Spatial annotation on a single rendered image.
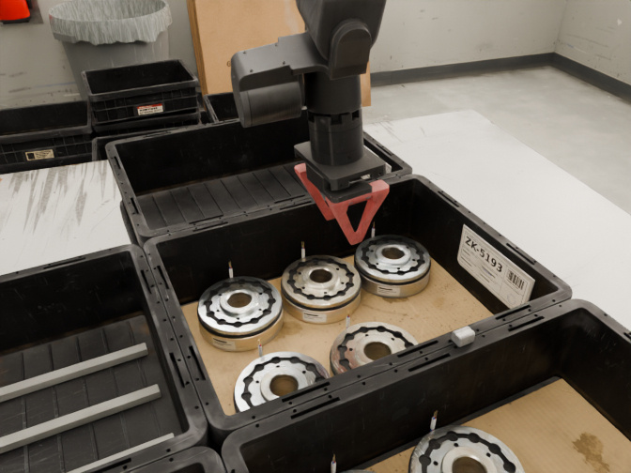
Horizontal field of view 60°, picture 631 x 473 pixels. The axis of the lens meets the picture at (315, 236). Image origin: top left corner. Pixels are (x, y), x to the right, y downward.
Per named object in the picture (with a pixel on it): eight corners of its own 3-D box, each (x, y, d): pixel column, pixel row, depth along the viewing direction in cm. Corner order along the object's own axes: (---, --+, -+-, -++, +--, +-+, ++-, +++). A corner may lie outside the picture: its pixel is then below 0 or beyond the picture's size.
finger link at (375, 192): (338, 262, 60) (331, 187, 55) (311, 232, 65) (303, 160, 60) (392, 243, 62) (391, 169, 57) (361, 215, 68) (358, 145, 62)
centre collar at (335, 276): (329, 263, 73) (329, 259, 73) (346, 284, 69) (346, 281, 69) (295, 273, 71) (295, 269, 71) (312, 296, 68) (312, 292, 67)
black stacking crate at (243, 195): (325, 160, 109) (325, 105, 102) (408, 237, 87) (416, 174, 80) (119, 205, 94) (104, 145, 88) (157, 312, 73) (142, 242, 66)
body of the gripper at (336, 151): (332, 196, 56) (327, 128, 52) (294, 160, 64) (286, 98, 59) (388, 178, 58) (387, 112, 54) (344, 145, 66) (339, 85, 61)
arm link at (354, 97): (367, 49, 52) (347, 36, 56) (297, 61, 50) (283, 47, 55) (370, 118, 55) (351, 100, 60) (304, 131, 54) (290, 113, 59)
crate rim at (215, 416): (416, 185, 81) (418, 171, 80) (575, 310, 59) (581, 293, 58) (143, 255, 67) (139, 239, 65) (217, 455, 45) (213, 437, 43)
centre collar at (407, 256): (398, 242, 77) (398, 238, 77) (418, 261, 73) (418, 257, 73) (367, 251, 75) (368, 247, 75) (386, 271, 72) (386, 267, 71)
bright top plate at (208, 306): (269, 273, 72) (269, 269, 72) (290, 324, 64) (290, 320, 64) (192, 288, 70) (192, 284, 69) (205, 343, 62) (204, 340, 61)
